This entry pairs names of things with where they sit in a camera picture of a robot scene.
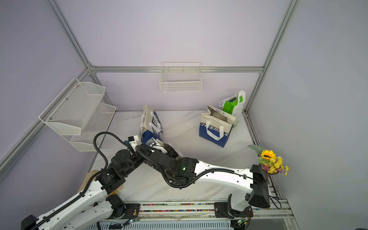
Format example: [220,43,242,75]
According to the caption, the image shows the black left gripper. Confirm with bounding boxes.
[123,144,154,177]

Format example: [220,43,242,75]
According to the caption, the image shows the blue beige bag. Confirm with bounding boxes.
[199,105,237,148]
[164,143,184,159]
[140,104,163,145]

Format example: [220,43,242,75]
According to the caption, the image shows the green white takeout bag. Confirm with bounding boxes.
[219,90,246,126]

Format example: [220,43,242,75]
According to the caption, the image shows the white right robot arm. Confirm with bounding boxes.
[135,144,271,211]

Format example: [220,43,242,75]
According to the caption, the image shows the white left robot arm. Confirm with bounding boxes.
[21,136,144,230]

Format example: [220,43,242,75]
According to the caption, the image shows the yellow dotted work gloves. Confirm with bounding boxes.
[78,169,126,198]

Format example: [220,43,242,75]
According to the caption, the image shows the white mesh two-tier shelf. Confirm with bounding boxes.
[39,78,116,152]

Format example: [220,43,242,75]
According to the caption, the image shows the sunflower bouquet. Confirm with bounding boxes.
[248,145,290,176]

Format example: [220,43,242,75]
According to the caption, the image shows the white wire wall basket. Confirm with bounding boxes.
[160,62,202,93]

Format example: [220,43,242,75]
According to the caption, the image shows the aluminium frame profiles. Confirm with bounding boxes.
[1,1,300,181]

